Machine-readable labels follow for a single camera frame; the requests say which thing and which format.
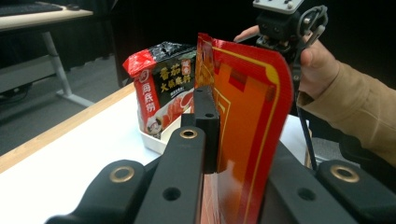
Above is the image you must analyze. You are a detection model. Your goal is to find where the white table mat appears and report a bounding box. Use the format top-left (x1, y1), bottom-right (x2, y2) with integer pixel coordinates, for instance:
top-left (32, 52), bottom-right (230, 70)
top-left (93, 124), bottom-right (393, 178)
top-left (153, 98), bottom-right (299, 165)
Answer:
top-left (0, 91), bottom-right (308, 224)

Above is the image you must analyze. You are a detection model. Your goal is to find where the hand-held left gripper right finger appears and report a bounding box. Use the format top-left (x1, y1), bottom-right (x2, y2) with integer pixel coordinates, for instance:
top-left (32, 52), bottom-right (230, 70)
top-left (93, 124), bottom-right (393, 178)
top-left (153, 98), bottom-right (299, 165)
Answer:
top-left (260, 141), bottom-right (359, 224)

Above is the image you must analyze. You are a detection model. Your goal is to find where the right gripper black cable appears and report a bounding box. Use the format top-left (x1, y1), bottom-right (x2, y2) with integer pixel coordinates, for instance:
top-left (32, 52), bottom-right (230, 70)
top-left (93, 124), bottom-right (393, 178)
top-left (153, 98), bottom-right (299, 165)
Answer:
top-left (292, 5), bottom-right (330, 172)

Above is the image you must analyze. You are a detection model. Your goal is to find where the white divided plastic container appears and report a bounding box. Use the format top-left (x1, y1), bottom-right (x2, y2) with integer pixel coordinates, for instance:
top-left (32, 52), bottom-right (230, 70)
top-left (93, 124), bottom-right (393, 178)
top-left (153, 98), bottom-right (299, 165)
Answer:
top-left (138, 114), bottom-right (194, 155)

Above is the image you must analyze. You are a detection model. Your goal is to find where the orange-red packet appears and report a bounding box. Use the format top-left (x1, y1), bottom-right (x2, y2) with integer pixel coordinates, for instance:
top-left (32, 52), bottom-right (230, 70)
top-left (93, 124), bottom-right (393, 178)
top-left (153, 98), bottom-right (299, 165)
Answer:
top-left (194, 32), bottom-right (295, 224)

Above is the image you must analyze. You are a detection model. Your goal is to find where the wooden desk with white legs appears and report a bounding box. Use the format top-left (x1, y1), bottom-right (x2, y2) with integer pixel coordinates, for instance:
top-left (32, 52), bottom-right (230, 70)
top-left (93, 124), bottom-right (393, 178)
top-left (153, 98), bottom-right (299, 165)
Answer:
top-left (0, 1), bottom-right (95, 108)

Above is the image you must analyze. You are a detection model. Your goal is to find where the black keyboard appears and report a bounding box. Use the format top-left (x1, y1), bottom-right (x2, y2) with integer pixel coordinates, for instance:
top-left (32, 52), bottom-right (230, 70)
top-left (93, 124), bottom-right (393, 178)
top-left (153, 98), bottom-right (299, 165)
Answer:
top-left (0, 2), bottom-right (64, 18)

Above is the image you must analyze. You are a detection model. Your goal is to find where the wooden table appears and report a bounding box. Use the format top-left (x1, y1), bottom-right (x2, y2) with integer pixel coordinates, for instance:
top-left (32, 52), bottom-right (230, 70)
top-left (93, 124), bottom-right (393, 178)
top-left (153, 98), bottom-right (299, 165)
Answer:
top-left (0, 82), bottom-right (312, 224)

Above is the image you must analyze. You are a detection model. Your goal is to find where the red and black sauce packet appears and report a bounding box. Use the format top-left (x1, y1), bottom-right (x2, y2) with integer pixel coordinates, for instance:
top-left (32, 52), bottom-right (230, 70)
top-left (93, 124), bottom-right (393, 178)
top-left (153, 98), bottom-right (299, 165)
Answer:
top-left (121, 41), bottom-right (199, 140)

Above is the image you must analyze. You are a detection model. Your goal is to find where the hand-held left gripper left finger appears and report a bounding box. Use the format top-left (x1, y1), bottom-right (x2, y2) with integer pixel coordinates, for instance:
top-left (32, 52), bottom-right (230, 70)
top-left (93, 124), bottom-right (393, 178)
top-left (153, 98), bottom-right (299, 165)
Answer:
top-left (134, 86), bottom-right (221, 224)

